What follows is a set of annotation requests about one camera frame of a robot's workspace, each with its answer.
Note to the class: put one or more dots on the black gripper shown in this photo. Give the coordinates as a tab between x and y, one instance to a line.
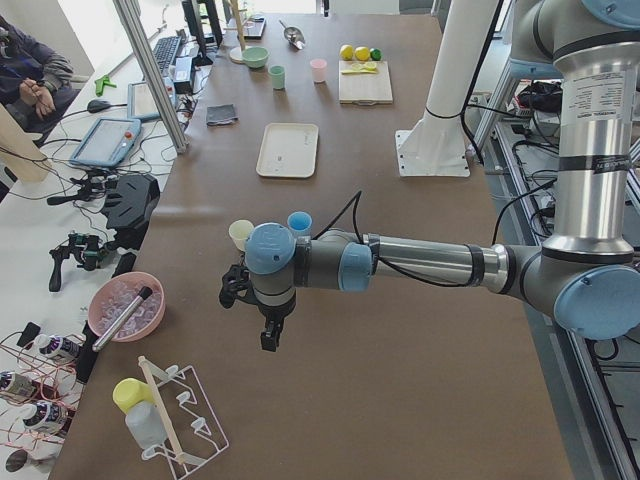
273	315

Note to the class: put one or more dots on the cream plastic cup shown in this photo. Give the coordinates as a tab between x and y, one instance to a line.
239	231

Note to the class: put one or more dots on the blue plastic cup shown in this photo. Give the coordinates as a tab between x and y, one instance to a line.
300	223

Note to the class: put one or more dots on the mint green plastic cup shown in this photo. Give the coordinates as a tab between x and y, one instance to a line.
277	77

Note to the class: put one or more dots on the pink plastic cup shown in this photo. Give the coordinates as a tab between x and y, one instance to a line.
318	70

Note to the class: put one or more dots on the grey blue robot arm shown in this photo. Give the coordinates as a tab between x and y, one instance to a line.
581	276

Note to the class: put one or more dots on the cream plastic tray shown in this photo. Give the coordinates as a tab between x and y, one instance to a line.
288	150

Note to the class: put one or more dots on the metal muddler stick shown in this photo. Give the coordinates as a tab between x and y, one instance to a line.
144	293

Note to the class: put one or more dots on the yellow capped plastic bottle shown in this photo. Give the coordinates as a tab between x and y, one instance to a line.
133	397

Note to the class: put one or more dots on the pink bowl with ice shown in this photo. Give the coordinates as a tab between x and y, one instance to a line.
116	295

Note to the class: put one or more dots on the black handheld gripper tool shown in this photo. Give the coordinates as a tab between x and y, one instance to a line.
88	250

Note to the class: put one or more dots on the grey folded cloth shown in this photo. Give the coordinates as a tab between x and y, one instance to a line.
221	115

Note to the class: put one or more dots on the blue teach pendant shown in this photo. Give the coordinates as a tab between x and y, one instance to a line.
107	143
140	103

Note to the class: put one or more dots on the wooden cutting board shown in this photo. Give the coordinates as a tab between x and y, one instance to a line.
365	89

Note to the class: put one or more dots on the yellow plastic knife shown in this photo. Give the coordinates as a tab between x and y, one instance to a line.
358	72

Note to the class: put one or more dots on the mint green bowl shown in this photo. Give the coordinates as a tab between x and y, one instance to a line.
255	57

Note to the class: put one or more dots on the wooden mug tree stand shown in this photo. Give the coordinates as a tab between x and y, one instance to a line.
236	54

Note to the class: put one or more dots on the yellow lemon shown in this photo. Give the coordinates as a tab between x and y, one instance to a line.
362	53
346	52

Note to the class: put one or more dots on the metal scoop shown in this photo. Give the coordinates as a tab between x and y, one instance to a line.
293	35

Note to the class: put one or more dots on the green lime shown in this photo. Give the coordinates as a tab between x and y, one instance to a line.
375	54

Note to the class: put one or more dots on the black keyboard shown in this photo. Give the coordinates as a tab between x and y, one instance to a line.
165	51

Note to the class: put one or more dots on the seated person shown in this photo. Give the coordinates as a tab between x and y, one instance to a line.
36	85

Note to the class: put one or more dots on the white wire rack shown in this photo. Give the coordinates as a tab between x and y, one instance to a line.
195	436

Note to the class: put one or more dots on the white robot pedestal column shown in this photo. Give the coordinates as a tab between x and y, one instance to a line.
435	146

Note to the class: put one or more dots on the aluminium frame post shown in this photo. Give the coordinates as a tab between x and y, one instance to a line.
129	15

